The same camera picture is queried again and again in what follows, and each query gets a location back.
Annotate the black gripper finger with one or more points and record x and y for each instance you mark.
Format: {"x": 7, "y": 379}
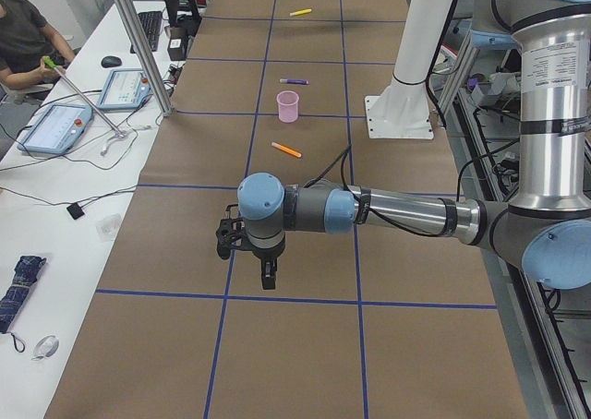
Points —
{"x": 266, "y": 275}
{"x": 272, "y": 274}

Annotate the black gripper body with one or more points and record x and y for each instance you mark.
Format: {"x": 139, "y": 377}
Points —
{"x": 266, "y": 255}

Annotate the orange highlighter pen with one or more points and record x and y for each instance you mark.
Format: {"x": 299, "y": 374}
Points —
{"x": 287, "y": 150}

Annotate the purple highlighter pen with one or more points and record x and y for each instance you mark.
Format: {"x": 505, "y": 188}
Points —
{"x": 294, "y": 81}

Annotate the yellow highlighter pen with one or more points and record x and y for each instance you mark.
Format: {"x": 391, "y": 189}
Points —
{"x": 300, "y": 12}

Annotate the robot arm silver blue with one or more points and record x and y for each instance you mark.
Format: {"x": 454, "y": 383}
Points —
{"x": 270, "y": 209}

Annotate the pink mesh pen holder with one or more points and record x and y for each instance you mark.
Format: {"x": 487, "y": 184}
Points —
{"x": 287, "y": 102}

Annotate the clear plastic packet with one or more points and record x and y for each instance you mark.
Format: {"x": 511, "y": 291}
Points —
{"x": 108, "y": 227}

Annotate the metal reaching stick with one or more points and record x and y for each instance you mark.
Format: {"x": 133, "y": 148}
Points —
{"x": 119, "y": 133}

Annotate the small black square device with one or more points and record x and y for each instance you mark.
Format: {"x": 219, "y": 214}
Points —
{"x": 75, "y": 210}

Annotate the far blue teach pendant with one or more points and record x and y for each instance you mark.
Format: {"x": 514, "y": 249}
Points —
{"x": 124, "y": 90}

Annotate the blue teach pendant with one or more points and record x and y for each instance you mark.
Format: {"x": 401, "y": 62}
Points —
{"x": 124, "y": 90}
{"x": 57, "y": 130}

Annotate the dark brown box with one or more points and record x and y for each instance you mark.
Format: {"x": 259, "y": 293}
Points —
{"x": 177, "y": 44}

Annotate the clear plastic wrapper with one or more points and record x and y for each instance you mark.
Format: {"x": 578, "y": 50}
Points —
{"x": 45, "y": 348}

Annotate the folded blue umbrella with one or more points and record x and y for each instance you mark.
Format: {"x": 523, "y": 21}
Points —
{"x": 26, "y": 273}

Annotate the near blue teach pendant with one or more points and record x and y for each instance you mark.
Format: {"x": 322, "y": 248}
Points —
{"x": 57, "y": 130}

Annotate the black computer mouse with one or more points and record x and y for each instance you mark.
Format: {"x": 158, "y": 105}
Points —
{"x": 111, "y": 61}

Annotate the black monitor stand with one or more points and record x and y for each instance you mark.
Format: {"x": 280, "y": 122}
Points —
{"x": 183, "y": 13}

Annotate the black keyboard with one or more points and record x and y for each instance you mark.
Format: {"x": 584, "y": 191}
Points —
{"x": 151, "y": 23}

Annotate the person in dark shirt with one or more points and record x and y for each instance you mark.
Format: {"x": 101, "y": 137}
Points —
{"x": 27, "y": 38}

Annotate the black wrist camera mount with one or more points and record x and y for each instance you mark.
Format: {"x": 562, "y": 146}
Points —
{"x": 231, "y": 234}

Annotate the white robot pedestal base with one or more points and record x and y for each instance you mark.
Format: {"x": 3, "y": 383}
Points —
{"x": 401, "y": 111}

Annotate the aluminium side frame rack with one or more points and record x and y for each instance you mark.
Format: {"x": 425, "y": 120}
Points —
{"x": 532, "y": 177}

